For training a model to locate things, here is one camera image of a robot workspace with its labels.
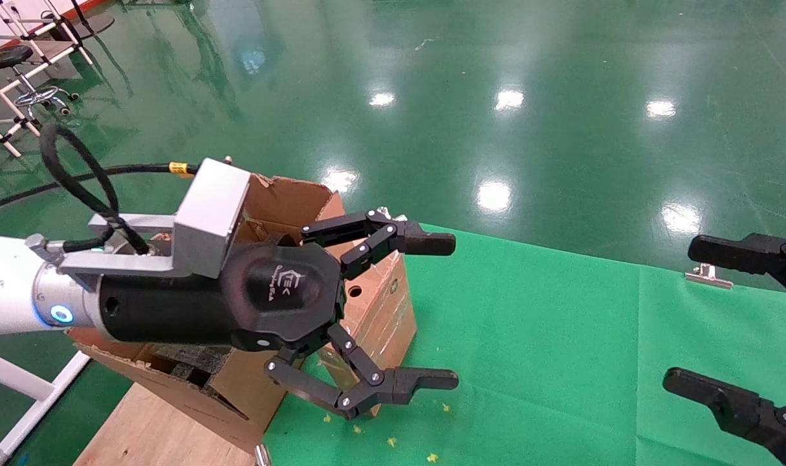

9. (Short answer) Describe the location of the black cable with yellow tag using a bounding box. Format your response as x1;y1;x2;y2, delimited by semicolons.
0;162;202;215

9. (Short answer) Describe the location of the green table cloth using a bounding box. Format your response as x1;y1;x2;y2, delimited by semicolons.
262;223;786;466

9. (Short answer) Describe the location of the white table leg frame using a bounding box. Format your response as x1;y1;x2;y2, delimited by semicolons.
0;346;93;466

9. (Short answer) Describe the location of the black round stool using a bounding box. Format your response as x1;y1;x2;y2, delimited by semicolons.
0;44;81;118

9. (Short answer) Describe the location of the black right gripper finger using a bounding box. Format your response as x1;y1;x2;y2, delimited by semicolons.
663;367;786;466
688;232;786;300

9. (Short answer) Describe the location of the white tube frame table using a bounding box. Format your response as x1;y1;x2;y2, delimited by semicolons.
0;0;97;159

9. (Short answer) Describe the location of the large open cardboard carton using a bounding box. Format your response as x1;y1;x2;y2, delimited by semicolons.
66;173;346;454

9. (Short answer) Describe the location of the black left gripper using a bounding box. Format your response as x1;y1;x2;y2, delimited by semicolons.
98;208;460;421

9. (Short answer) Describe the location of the black pole floor stand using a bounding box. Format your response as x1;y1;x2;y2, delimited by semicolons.
63;0;116;39

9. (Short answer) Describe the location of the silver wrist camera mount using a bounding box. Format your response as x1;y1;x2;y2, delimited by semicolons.
58;157;252;280

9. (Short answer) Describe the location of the thick looped black cable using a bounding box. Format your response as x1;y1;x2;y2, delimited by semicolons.
39;123;153;255

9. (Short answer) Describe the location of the dark grey foam block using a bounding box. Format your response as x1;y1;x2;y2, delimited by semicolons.
148;344;233;390

